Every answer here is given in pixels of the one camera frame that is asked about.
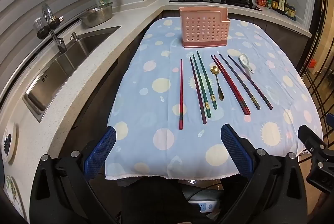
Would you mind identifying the plate with green food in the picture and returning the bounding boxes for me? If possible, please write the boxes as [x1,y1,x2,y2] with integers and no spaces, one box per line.
[4,174,25,216]

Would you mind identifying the black lattice glass door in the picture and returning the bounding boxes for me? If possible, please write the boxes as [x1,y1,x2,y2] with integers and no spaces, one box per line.
[297,0,334,162]

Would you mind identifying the red chopstick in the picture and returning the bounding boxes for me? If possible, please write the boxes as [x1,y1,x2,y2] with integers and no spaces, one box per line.
[213,54,251,115]
[178,59,184,130]
[210,55,248,116]

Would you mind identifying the white ceramic spoon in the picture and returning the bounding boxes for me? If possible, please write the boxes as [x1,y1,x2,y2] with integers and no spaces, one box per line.
[239,53,256,74]

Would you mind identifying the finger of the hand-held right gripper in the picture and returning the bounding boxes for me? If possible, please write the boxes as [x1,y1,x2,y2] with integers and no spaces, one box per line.
[297,125,328,154]
[324,113,334,136]

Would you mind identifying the stainless steel sink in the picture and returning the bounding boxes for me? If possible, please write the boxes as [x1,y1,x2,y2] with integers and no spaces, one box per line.
[23,26,122,123]

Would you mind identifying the dark sauce bottle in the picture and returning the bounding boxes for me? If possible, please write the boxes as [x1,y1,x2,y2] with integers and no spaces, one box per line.
[277,0,288,15]

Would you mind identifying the navy chopstick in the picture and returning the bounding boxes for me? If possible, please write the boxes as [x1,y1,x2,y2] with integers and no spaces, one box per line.
[219,53,261,110]

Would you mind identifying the small seasoning jars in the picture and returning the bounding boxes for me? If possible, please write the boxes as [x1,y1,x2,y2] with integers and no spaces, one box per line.
[285,4,297,21]

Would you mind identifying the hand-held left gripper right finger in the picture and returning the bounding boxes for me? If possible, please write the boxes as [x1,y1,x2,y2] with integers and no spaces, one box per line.
[220,123,309,224]

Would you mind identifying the white power strip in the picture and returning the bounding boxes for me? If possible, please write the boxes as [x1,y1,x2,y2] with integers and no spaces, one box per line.
[188,200,222,214]

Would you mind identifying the plate with dark berries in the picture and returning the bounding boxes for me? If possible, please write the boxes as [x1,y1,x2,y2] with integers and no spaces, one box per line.
[1,123,17,164]

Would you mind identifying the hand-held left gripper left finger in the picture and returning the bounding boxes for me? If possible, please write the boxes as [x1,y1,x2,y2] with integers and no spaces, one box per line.
[29,126,117,224]

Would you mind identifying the dark purple chopstick pair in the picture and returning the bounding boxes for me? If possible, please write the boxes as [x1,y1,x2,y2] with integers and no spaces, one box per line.
[228,55,273,110]

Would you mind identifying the chrome faucet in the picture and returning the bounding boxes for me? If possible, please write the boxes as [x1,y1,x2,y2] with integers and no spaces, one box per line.
[33,3,67,55]

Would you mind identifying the metal bowl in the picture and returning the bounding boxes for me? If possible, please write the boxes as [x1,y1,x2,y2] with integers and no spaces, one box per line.
[80,2,114,28]

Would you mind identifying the green chopstick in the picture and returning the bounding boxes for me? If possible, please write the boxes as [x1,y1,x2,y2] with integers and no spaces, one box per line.
[196,50,218,110]
[192,54,211,119]

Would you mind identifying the blue planet print tablecloth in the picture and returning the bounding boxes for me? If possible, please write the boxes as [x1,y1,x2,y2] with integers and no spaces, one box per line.
[104,17,324,181]

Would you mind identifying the gold flower spoon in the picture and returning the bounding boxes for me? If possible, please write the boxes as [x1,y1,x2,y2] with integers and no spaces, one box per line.
[210,65,224,102]

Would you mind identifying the pink perforated utensil holder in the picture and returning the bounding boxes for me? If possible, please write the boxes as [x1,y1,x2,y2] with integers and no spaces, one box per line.
[179,7,230,48]

